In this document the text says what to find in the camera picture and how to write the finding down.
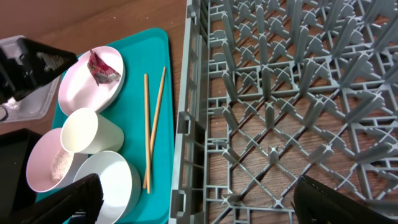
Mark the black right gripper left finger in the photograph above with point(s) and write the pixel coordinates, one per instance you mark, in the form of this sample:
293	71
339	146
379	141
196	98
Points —
79	202

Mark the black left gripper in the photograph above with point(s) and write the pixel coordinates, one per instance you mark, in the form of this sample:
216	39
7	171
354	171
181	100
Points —
27	65

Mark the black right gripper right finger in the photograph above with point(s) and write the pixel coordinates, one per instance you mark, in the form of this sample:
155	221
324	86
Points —
314	202

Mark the grey white bowl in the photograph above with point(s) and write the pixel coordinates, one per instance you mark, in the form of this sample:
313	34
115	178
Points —
120	181

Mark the white rice pile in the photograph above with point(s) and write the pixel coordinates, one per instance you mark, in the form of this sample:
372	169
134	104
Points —
60	165

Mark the small pink bowl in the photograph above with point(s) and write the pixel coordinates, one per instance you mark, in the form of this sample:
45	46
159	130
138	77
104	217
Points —
40	161

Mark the cream white cup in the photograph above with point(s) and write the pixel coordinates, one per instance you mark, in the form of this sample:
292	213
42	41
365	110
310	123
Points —
86	131

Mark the red strawberry candy wrapper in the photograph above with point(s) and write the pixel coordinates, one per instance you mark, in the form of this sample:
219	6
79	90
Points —
100	71

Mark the clear plastic waste bin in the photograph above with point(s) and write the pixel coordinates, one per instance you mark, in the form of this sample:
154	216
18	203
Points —
36	104

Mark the grey dishwasher rack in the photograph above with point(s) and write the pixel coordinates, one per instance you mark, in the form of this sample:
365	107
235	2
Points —
272	90

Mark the large pink plate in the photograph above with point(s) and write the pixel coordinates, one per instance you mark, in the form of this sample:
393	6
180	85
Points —
78	88

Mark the wooden chopstick right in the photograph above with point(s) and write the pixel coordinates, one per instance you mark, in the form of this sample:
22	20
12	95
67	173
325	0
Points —
156	120

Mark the wooden chopstick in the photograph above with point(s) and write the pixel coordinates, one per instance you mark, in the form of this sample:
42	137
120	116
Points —
156	120
147	124

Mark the black rectangular tray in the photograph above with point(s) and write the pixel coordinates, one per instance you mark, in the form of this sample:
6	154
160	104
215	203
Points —
16	147

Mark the teal serving tray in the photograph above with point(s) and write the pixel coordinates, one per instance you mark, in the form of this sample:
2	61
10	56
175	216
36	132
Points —
146	53

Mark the wooden chopstick left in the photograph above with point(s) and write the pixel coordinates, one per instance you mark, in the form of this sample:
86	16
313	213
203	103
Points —
147	124

